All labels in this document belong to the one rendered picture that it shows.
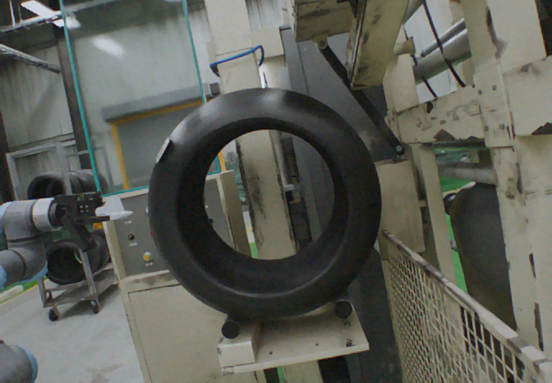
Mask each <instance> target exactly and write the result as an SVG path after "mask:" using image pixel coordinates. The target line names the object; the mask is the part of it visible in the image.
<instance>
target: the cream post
mask: <svg viewBox="0 0 552 383"><path fill-rule="evenodd" d="M205 8H206V12H207V17H208V21H209V28H210V32H211V36H212V40H213V45H214V46H213V48H214V52H215V56H216V60H217V61H218V60H221V59H224V58H229V57H231V56H234V55H237V54H239V53H244V52H246V51H248V50H250V49H252V48H254V47H255V45H254V42H253V38H252V33H251V27H250V22H249V18H248V14H247V9H246V3H245V0H205ZM217 68H218V72H219V76H220V80H221V84H222V88H223V94H224V95H225V94H227V93H230V92H233V91H236V90H243V89H248V88H256V87H263V85H262V81H261V77H260V69H259V65H258V62H257V57H256V53H255V52H253V53H251V54H248V55H246V56H244V57H241V58H237V59H234V60H232V61H228V62H224V63H220V64H218V66H217ZM233 143H234V147H235V151H236V154H237V162H238V166H239V170H240V174H241V181H242V186H243V189H244V193H245V198H246V203H247V208H248V212H249V216H250V221H251V227H252V232H253V235H254V239H255V246H256V250H257V254H258V258H259V259H266V260H273V259H280V258H284V257H288V256H292V255H295V254H297V248H296V243H295V239H294V235H293V231H292V224H291V220H290V215H289V211H288V204H287V200H286V196H285V191H284V187H283V180H282V176H281V172H280V167H279V163H278V156H277V152H276V148H275V144H274V137H273V133H272V130H261V131H256V132H250V133H247V134H245V135H243V136H240V137H238V138H237V139H235V140H234V141H233ZM283 373H284V377H285V381H286V383H324V379H323V375H322V371H321V367H320V360H319V359H318V360H314V361H309V362H300V363H295V364H291V365H286V366H283Z"/></svg>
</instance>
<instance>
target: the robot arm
mask: <svg viewBox="0 0 552 383"><path fill-rule="evenodd" d="M102 205H103V198H102V197H101V191H92V192H83V193H78V194H71V195H60V196H54V197H53V198H48V199H40V200H31V201H13V202H8V203H5V204H3V205H2V206H1V207H0V233H2V234H4V235H7V245H8V249H7V250H5V251H1V252H0V291H1V290H2V289H4V288H6V287H8V286H10V285H12V284H14V283H28V282H31V281H35V280H37V279H40V278H42V277H43V276H44V275H46V273H47V271H48V268H47V264H48V262H47V260H46V256H45V251H44V241H43V236H42V232H47V231H58V230H60V229H61V228H62V227H64V226H65V227H66V229H67V231H68V232H69V234H70V235H71V236H72V237H73V239H74V240H75V242H76V244H77V245H78V247H79V248H80V249H81V250H82V252H88V251H91V250H92V249H94V248H95V247H96V246H97V245H98V243H97V242H96V241H95V240H94V238H93V237H92V235H91V234H90V232H89V231H88V229H87V228H86V226H85V224H94V223H100V222H107V221H113V220H118V219H126V218H128V217H129V216H131V215H132V214H133V212H130V211H125V210H124V208H123V205H122V202H121V199H120V198H119V197H118V196H115V197H114V198H108V199H107V200H106V203H105V206H104V207H102ZM38 372H39V366H38V362H37V360H36V357H35V355H34V354H32V353H31V351H30V350H29V349H28V348H27V347H26V346H24V345H22V344H10V345H7V344H6V343H5V342H4V341H3V340H2V339H0V383H35V381H36V379H37V376H38Z"/></svg>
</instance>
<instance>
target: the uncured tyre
mask: <svg viewBox="0 0 552 383"><path fill-rule="evenodd" d="M261 130H276V131H282V132H288V133H291V134H293V135H295V136H298V137H300V138H301V139H302V140H304V141H306V142H307V143H309V144H310V145H311V146H313V147H314V148H315V149H316V150H317V151H318V153H319V154H320V155H321V157H322V158H323V159H324V161H325V163H326V164H327V166H328V168H329V171H330V174H331V177H332V179H333V189H334V201H333V210H332V214H331V216H330V218H329V222H328V223H327V225H326V227H325V229H324V231H323V232H322V234H321V235H320V236H319V237H318V238H317V239H316V240H315V241H314V242H313V243H312V244H311V245H310V246H309V247H307V248H306V249H304V250H302V251H300V252H298V253H297V254H295V255H292V256H288V257H284V258H280V259H273V260H266V259H259V258H254V257H251V256H247V255H245V254H242V253H240V252H239V251H237V250H235V249H233V248H232V247H230V246H229V245H228V244H227V243H226V242H225V241H224V240H223V239H222V238H221V237H220V236H219V235H218V234H217V233H216V231H215V230H214V227H213V226H212V224H211V223H210V221H209V217H208V215H207V212H206V208H205V180H206V177H207V174H208V171H209V168H210V166H211V164H212V163H213V161H214V159H215V158H216V156H217V155H218V154H219V152H220V151H221V150H222V149H223V148H224V147H225V146H226V145H228V144H229V143H230V142H232V141H234V140H235V139H237V138H238V137H240V136H243V135H245V134H247V133H250V132H256V131H261ZM381 209H382V199H381V189H380V180H379V176H378V173H377V170H376V167H375V163H374V161H373V159H372V157H371V155H370V152H369V151H368V149H367V147H366V144H365V143H364V141H363V140H362V139H361V137H360V136H359V135H358V133H357V132H356V130H355V129H354V128H353V127H352V126H351V125H350V124H349V122H348V121H346V120H345V119H344V118H343V117H342V116H341V115H340V114H339V113H337V112H336V111H334V110H333V109H332V108H330V107H329V106H328V105H326V104H324V103H322V102H320V101H319V100H317V99H314V98H312V97H310V96H308V95H304V94H302V93H299V92H296V91H293V90H286V89H281V88H273V87H256V88H248V89H243V90H236V91H233V92H230V93H227V94H225V95H221V96H219V97H217V98H215V99H212V100H210V101H209V102H207V103H205V104H203V105H201V106H200V107H199V108H197V109H196V110H195V111H193V112H192V113H191V114H189V115H188V116H187V117H186V118H185V119H184V120H183V121H182V122H181V123H180V124H179V125H178V126H177V127H176V129H175V130H174V131H173V132H172V134H171V135H170V137H169V143H168V145H167V147H166V148H165V150H164V152H163V154H162V155H161V157H160V159H159V161H158V163H156V162H155V164H154V168H153V171H152V174H151V178H150V182H149V192H148V216H149V226H150V230H151V233H152V237H153V239H154V244H155V246H156V248H157V250H158V252H159V255H160V257H161V259H162V260H163V263H164V264H165V265H166V267H167V268H168V270H169V272H170V273H171V274H172V276H173V277H174V278H175V280H176V281H177V282H178V283H179V284H180V285H181V286H182V287H183V288H184V289H185V290H186V291H187V292H188V293H190V294H191V295H192V296H193V297H195V298H196V299H198V300H199V301H201V302H202V303H204V304H205V305H207V306H209V307H211V308H213V309H215V310H217V311H220V312H222V313H224V314H227V315H230V316H235V317H238V318H242V319H247V320H253V321H278V320H284V319H288V318H293V317H296V316H301V315H304V314H306V313H308V312H311V311H314V310H315V309H317V308H319V307H322V306H323V305H325V304H326V303H328V302H330V301H331V300H333V299H334V298H336V297H337V296H338V295H339V294H340V293H341V292H342V291H343V290H345V289H346V288H347V287H348V286H349V285H350V284H351V282H352V281H353V280H354V279H355V278H356V277H357V276H358V275H359V273H360V272H361V270H362V268H363V267H364V265H365V264H366V262H367V260H368V258H369V256H370V254H371V252H372V250H373V247H374V245H375V241H376V238H377V235H378V232H379V228H380V219H381Z"/></svg>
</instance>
